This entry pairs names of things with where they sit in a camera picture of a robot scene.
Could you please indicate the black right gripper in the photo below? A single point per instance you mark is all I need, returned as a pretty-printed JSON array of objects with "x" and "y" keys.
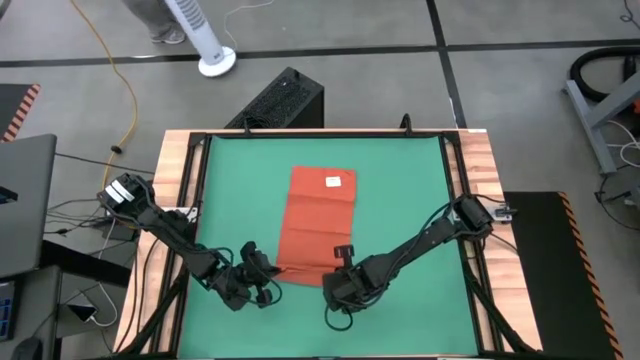
[{"x": 350, "y": 287}]

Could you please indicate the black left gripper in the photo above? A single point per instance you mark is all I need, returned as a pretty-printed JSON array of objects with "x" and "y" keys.
[{"x": 245, "y": 280}]

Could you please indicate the orange towel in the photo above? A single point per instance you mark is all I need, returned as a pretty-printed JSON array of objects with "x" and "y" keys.
[{"x": 315, "y": 225}]

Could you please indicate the white paper label tag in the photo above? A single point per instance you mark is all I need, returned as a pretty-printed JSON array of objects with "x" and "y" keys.
[{"x": 333, "y": 181}]

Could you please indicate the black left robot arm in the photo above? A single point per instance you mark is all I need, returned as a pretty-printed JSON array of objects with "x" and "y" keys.
[{"x": 160, "y": 220}]

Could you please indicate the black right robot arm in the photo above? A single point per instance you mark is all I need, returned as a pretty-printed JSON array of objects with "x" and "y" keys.
[{"x": 430, "y": 235}]

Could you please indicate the green table mat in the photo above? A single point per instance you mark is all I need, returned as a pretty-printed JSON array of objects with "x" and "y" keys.
[{"x": 400, "y": 165}]

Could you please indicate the black perforated computer tower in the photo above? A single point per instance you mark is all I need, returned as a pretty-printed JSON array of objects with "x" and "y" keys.
[{"x": 280, "y": 102}]

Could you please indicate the black mat orange striped edge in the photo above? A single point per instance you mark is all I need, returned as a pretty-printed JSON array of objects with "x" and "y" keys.
[
  {"x": 550, "y": 275},
  {"x": 15, "y": 107}
]

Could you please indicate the grey desk panel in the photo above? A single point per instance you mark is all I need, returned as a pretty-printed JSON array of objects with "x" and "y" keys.
[
  {"x": 35, "y": 310},
  {"x": 25, "y": 225}
]

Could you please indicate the white tower fan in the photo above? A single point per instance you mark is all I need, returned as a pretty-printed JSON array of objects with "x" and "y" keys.
[{"x": 200, "y": 30}]

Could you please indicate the black computer mouse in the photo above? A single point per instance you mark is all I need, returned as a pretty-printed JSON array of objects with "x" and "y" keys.
[{"x": 27, "y": 350}]

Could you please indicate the blue keypad device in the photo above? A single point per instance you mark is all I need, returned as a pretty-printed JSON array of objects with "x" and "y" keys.
[{"x": 5, "y": 312}]

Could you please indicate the person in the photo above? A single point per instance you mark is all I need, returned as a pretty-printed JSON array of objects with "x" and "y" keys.
[{"x": 155, "y": 20}]

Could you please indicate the grey metal stand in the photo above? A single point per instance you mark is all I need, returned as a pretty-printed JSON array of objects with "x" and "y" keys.
[{"x": 600, "y": 115}]

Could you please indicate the black metal table frame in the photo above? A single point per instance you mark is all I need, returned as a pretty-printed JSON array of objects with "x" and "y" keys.
[{"x": 325, "y": 134}]

